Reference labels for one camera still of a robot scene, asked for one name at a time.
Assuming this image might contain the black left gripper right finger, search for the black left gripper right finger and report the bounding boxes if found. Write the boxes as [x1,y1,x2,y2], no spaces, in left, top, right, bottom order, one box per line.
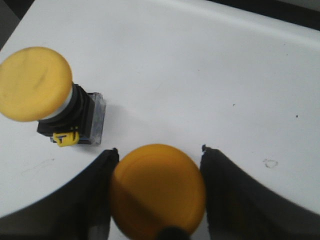
[200,145,320,240]

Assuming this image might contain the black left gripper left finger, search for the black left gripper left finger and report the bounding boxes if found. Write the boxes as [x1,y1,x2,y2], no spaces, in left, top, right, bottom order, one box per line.
[0,148,119,240]

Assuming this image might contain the yellow mushroom push button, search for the yellow mushroom push button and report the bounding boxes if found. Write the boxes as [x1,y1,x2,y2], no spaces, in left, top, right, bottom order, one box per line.
[0,46,106,147]
[109,144,206,240]

